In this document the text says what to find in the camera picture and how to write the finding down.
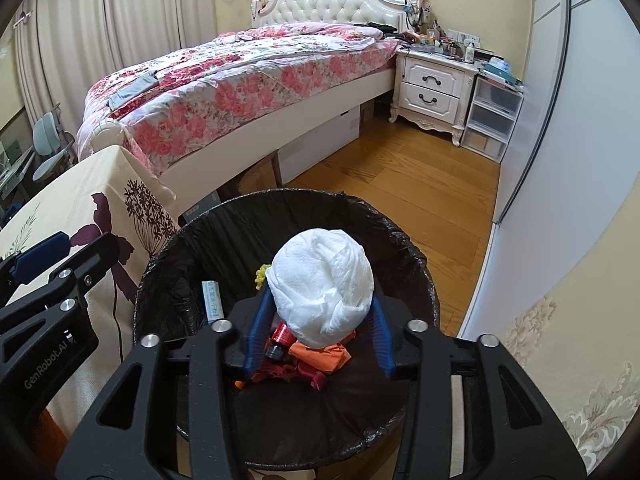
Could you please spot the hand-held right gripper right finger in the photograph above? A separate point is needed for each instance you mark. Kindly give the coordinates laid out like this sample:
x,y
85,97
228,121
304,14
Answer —
x,y
385,350

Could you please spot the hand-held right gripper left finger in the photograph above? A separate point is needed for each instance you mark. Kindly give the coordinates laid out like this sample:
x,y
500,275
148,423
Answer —
x,y
257,340

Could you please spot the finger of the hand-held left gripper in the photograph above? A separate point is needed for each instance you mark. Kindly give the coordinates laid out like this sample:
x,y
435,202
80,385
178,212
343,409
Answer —
x,y
42,255
95,260

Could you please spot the dark red cloth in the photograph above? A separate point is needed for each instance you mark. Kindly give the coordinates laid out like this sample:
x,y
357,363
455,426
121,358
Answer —
x,y
300,375

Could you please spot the light blue tube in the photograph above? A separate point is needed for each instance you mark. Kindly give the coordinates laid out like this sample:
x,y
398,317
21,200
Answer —
x,y
212,302

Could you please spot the yellow foam net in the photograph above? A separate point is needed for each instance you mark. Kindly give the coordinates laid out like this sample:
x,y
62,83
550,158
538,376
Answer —
x,y
262,276

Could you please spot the small orange bag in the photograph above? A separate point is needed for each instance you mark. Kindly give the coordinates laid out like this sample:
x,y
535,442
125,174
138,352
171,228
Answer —
x,y
320,357

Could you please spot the white tissue ball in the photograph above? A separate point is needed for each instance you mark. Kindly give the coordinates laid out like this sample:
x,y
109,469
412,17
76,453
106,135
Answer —
x,y
320,285

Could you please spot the black lined trash bin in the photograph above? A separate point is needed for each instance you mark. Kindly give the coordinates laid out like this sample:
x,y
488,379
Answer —
x,y
225,240

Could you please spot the beige floral tablecloth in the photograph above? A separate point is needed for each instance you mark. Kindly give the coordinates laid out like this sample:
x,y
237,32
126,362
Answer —
x,y
75,185

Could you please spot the grey study desk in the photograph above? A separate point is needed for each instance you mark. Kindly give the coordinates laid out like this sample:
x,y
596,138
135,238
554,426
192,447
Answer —
x,y
15,170

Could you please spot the grey blue flat box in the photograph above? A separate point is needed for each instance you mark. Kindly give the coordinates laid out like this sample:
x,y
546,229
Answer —
x,y
202,207

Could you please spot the pale blue office chair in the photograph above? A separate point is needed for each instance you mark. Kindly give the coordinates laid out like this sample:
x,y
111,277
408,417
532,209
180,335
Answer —
x,y
47,127

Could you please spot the brown cardboard box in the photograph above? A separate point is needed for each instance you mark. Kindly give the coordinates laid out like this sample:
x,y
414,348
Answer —
x,y
255,175

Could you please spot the grey folded cloth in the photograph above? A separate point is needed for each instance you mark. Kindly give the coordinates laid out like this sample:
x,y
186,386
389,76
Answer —
x,y
135,87

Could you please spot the white storage box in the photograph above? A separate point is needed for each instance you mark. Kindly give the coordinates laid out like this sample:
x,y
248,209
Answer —
x,y
320,145

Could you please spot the beige curtain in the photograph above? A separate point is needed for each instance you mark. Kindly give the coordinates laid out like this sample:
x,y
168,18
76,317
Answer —
x,y
60,50
160,10

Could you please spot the pink floral quilt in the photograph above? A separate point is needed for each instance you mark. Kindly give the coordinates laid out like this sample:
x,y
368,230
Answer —
x,y
225,85

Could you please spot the clear plastic drawer unit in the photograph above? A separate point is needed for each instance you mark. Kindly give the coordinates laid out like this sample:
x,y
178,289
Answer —
x,y
492,115

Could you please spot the white carved nightstand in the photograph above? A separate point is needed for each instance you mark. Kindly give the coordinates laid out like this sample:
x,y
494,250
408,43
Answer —
x,y
430,85

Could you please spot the white sliding wardrobe door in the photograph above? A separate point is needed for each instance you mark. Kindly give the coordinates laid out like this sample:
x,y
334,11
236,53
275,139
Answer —
x,y
575,135

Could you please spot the blue tissue box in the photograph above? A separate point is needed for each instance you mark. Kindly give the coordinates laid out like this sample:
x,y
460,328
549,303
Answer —
x,y
500,67

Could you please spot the small white bottle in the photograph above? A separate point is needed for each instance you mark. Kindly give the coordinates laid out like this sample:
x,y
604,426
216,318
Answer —
x,y
470,52

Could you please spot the cluster of small bottles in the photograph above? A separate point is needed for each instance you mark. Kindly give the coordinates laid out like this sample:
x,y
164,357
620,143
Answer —
x,y
440,40

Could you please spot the dark clothes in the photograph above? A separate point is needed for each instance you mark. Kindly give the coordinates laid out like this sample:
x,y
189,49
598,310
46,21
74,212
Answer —
x,y
375,27

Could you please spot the white upholstered bed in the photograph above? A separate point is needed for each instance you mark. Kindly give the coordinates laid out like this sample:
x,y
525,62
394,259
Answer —
x,y
325,5

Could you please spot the white wall socket strip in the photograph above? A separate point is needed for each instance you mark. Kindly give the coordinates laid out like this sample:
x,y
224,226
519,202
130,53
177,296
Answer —
x,y
465,37

